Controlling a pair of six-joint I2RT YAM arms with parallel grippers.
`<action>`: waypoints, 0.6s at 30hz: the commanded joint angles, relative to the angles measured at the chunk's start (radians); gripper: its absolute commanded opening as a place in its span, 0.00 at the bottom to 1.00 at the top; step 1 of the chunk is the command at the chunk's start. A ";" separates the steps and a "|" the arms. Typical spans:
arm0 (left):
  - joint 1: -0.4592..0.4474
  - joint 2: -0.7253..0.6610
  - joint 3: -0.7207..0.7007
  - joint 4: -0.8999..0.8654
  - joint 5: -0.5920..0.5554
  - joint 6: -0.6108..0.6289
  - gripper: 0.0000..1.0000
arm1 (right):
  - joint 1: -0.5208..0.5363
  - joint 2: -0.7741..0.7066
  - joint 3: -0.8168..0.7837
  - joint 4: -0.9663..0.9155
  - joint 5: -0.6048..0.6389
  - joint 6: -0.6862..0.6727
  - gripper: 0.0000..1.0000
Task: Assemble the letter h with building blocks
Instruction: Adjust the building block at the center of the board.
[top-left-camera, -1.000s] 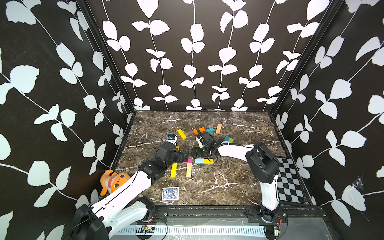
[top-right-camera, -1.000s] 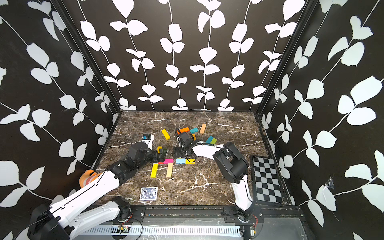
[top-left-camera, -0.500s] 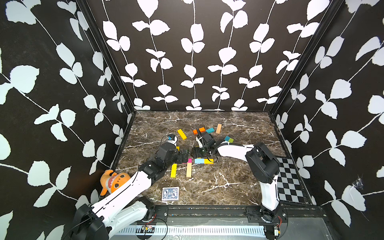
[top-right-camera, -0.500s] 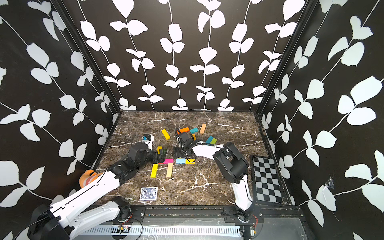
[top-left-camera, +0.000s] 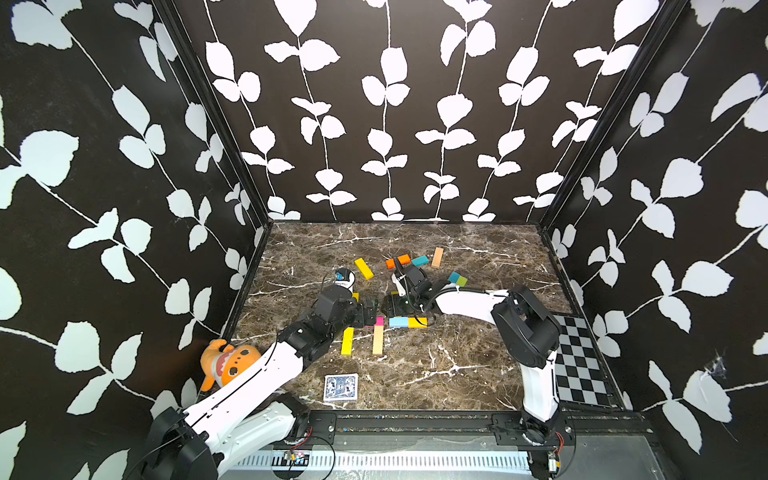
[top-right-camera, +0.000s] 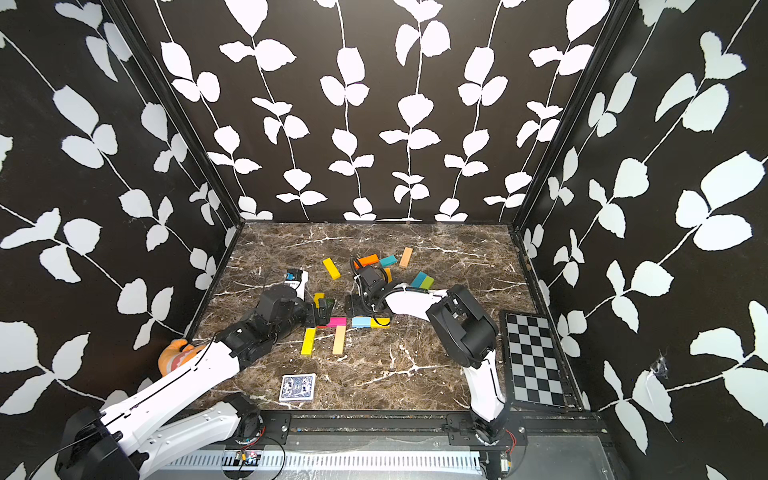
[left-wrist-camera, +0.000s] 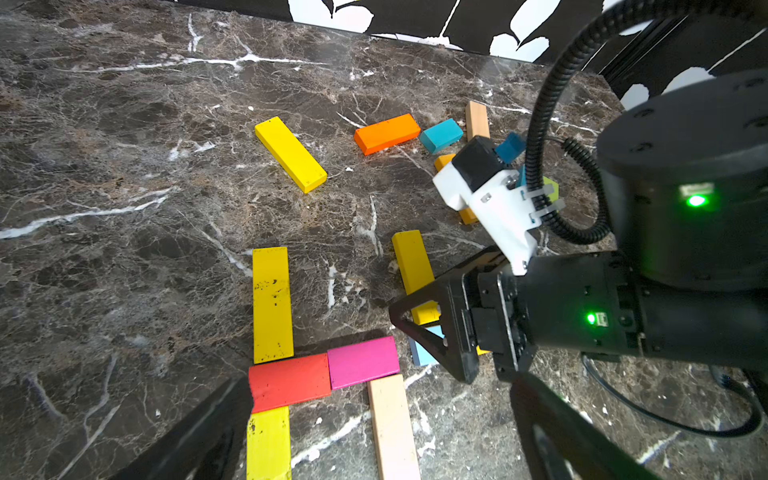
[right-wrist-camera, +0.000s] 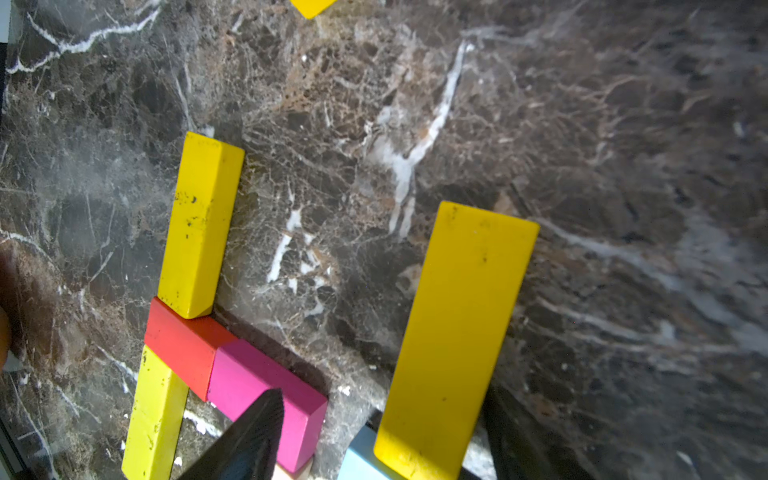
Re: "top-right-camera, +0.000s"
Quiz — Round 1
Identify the natural wood long block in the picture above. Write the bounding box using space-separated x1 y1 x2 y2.
399 247 413 268

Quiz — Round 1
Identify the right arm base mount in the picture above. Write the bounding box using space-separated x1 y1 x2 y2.
442 411 528 450

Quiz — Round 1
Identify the magenta block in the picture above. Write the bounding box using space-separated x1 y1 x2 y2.
327 317 348 328

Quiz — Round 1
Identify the amber short block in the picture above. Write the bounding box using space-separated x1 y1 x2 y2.
371 318 391 328

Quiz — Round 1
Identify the light blue short block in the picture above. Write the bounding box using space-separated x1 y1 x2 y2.
351 317 372 328

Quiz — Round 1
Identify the lime green short block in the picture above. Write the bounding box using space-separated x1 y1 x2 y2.
419 276 434 290

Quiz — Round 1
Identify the white perforated rail strip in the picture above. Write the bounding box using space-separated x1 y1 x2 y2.
164 450 483 474

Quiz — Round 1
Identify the orange long block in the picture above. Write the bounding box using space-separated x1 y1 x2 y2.
352 254 380 269

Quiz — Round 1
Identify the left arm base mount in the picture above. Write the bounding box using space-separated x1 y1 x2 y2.
234 410 292 446

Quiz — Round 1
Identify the tan wood long block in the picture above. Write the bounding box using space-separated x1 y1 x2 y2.
332 325 346 356

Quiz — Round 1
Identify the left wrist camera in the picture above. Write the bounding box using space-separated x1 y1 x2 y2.
283 268 309 300

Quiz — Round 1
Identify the yellow-green long block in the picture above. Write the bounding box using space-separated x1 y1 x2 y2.
301 328 316 356

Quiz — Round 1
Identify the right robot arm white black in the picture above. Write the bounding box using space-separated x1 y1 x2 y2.
350 258 506 426

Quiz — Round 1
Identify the cyan long block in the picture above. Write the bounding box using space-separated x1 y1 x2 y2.
411 272 427 288

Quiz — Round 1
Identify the orange plush toy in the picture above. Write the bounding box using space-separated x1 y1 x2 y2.
157 339 199 376

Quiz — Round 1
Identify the black white checkerboard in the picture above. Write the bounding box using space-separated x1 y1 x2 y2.
501 311 566 408

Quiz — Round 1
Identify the teal short block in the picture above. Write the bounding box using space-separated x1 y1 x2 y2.
380 255 398 268

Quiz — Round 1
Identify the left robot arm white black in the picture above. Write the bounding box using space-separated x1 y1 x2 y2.
54 284 335 479

